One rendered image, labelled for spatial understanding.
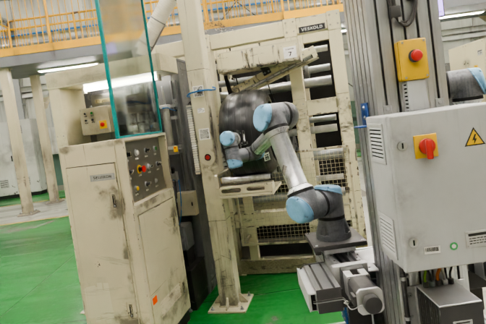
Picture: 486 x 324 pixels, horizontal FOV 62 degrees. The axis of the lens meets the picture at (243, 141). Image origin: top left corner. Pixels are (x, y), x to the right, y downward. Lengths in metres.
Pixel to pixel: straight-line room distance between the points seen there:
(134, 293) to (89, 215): 0.49
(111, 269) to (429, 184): 1.74
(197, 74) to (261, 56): 0.48
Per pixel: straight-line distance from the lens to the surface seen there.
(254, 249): 3.46
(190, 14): 2.86
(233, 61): 2.99
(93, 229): 2.44
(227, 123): 2.52
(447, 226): 1.37
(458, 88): 1.91
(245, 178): 2.65
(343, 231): 1.82
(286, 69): 3.05
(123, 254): 2.38
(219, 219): 2.84
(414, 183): 1.30
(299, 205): 1.67
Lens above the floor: 1.28
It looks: 3 degrees down
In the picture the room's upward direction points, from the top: 8 degrees counter-clockwise
